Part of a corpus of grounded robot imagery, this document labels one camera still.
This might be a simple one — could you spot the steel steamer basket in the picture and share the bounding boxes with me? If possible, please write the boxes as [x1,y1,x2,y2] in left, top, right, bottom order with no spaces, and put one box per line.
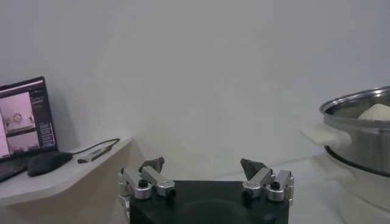
[301,85,390,178]

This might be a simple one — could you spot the cream electric cooker base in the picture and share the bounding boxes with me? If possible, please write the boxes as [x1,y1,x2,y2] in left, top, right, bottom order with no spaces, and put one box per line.
[310,145,390,224]

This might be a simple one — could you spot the black computer mouse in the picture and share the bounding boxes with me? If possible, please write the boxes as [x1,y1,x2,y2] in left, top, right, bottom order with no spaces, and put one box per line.
[27,151,74,177]

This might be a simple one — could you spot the white steamed baozi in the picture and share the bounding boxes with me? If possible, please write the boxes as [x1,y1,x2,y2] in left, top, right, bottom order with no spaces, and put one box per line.
[358,103,390,122]

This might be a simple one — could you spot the black hub cable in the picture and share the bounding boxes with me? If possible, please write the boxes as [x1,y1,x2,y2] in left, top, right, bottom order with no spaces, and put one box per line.
[71,138,121,156]

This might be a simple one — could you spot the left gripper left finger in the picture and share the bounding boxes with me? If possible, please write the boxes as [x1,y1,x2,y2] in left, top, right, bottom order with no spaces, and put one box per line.
[118,156,177,200]

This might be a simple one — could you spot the dark open laptop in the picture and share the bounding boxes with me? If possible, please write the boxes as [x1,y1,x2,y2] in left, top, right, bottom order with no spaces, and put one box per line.
[0,76,59,183]

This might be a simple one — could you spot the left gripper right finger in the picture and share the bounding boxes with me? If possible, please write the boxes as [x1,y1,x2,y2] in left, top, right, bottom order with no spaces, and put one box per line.
[239,158,295,202]

